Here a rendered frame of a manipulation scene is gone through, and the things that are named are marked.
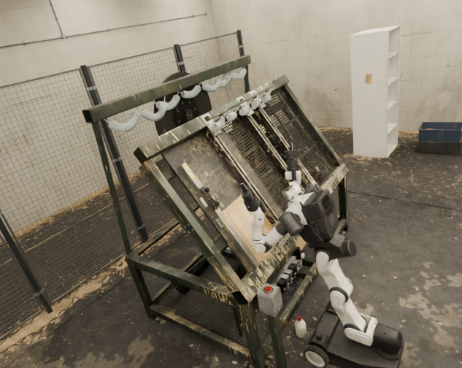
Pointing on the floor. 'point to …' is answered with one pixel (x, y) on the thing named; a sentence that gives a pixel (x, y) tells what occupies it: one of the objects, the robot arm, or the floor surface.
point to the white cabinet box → (375, 90)
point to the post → (277, 341)
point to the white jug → (300, 328)
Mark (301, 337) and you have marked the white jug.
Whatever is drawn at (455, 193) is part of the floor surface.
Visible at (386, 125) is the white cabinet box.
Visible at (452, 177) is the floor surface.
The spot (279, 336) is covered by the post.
